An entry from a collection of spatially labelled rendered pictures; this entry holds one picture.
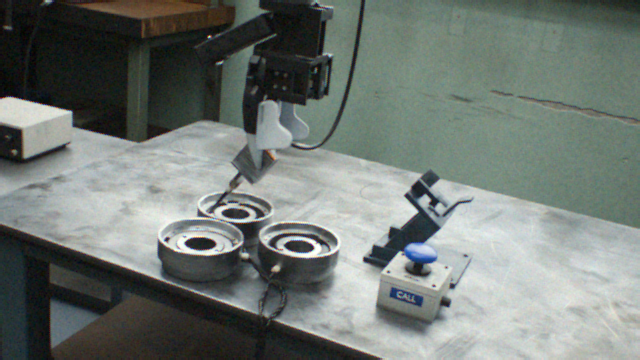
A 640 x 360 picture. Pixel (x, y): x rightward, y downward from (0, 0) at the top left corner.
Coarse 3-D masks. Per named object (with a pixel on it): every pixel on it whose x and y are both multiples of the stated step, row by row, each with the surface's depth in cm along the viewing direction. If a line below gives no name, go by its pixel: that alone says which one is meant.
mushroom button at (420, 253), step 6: (408, 246) 86; (414, 246) 86; (420, 246) 86; (426, 246) 86; (408, 252) 85; (414, 252) 85; (420, 252) 85; (426, 252) 85; (432, 252) 85; (408, 258) 85; (414, 258) 84; (420, 258) 84; (426, 258) 84; (432, 258) 85; (414, 264) 86; (420, 264) 86; (426, 264) 85
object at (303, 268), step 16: (272, 224) 95; (288, 224) 97; (304, 224) 97; (288, 240) 94; (304, 240) 95; (336, 240) 94; (272, 256) 89; (288, 256) 88; (304, 256) 88; (320, 256) 88; (336, 256) 91; (288, 272) 88; (304, 272) 88; (320, 272) 89
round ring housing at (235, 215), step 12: (240, 192) 104; (204, 204) 101; (252, 204) 104; (264, 204) 103; (204, 216) 96; (216, 216) 98; (228, 216) 102; (240, 216) 102; (252, 216) 100; (240, 228) 95; (252, 228) 96; (252, 240) 97
